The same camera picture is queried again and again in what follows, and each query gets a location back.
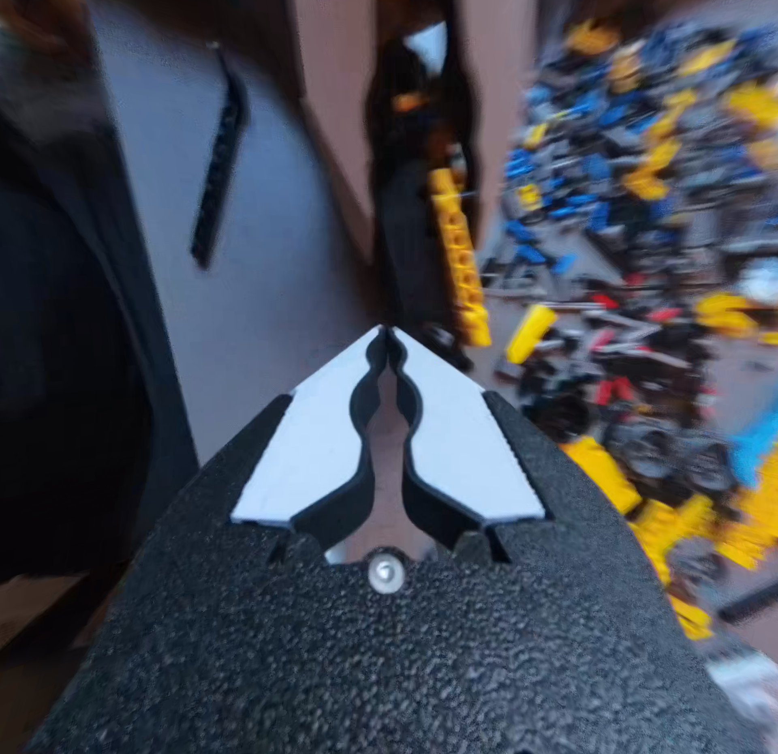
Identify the pile of small building pieces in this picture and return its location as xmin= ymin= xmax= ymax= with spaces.
xmin=480 ymin=12 xmax=778 ymax=524

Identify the person's dark clothing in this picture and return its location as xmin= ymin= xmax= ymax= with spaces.
xmin=0 ymin=97 xmax=201 ymax=585

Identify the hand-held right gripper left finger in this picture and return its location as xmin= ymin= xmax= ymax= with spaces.
xmin=230 ymin=325 xmax=390 ymax=551

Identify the yellow curved panel piece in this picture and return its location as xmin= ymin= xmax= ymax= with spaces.
xmin=504 ymin=304 xmax=559 ymax=366

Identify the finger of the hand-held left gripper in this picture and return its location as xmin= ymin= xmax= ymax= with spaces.
xmin=284 ymin=0 xmax=380 ymax=265
xmin=453 ymin=0 xmax=543 ymax=235

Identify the pile of yellow beams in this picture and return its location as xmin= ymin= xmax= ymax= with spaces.
xmin=559 ymin=435 xmax=778 ymax=642

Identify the yellow toy vehicle model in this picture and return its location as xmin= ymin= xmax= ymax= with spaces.
xmin=365 ymin=30 xmax=493 ymax=372

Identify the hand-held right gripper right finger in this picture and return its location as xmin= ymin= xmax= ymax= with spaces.
xmin=388 ymin=325 xmax=548 ymax=551

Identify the long black holed beam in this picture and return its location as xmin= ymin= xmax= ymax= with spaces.
xmin=190 ymin=43 xmax=250 ymax=270

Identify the blue brick separator tool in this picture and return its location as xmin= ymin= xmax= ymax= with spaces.
xmin=729 ymin=410 xmax=778 ymax=490

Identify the grey desk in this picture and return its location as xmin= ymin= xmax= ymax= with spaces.
xmin=91 ymin=0 xmax=778 ymax=676

